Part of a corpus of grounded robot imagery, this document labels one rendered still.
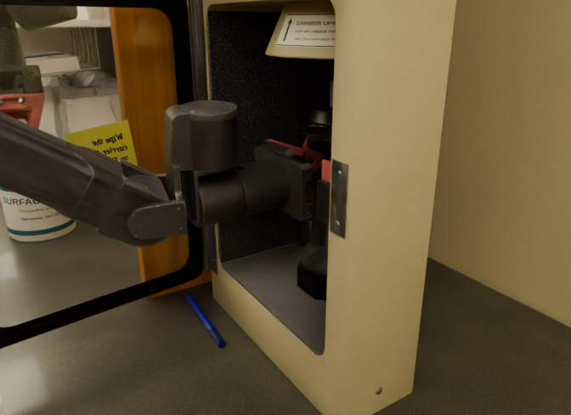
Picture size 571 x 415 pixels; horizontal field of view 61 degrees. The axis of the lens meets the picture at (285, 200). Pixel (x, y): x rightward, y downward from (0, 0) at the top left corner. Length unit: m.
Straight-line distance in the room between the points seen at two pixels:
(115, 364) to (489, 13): 0.74
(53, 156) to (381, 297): 0.33
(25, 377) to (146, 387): 0.16
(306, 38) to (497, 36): 0.41
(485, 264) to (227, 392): 0.50
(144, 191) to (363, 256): 0.21
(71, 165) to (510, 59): 0.63
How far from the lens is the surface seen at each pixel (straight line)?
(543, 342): 0.77
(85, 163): 0.46
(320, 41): 0.49
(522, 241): 0.85
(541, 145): 0.81
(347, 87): 0.41
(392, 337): 0.55
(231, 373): 0.64
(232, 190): 0.50
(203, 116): 0.46
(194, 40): 0.67
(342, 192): 0.43
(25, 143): 0.46
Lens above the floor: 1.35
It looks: 20 degrees down
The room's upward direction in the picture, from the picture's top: straight up
